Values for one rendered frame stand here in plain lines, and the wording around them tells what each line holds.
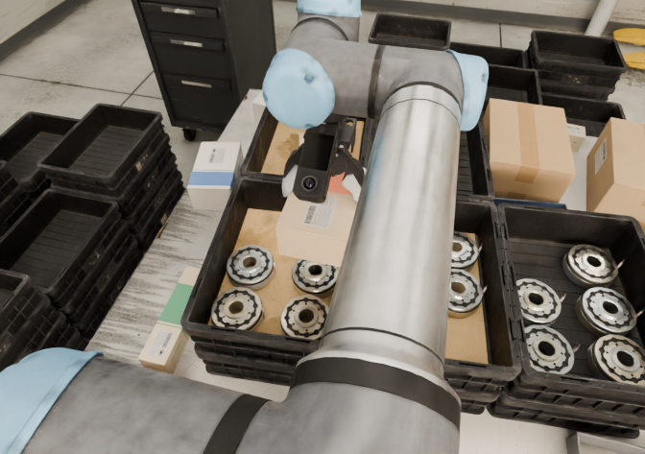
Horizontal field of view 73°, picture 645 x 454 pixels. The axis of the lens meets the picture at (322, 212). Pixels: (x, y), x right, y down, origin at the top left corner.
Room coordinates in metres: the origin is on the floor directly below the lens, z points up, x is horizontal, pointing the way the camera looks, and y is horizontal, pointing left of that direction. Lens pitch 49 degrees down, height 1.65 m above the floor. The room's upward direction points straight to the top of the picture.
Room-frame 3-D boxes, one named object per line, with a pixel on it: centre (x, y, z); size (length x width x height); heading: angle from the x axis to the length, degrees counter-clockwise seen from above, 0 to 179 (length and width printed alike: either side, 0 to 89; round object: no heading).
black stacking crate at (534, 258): (0.44, -0.51, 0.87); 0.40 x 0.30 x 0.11; 172
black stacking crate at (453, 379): (0.49, -0.21, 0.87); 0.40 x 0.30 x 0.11; 172
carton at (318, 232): (0.50, 0.00, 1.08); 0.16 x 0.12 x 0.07; 166
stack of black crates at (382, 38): (2.18, -0.45, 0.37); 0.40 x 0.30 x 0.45; 76
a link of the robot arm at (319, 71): (0.42, 0.00, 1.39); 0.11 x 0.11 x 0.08; 76
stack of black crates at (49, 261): (0.92, 0.94, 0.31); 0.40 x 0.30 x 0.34; 166
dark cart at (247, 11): (2.22, 0.56, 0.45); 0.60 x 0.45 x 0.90; 166
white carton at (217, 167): (0.94, 0.31, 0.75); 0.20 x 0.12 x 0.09; 179
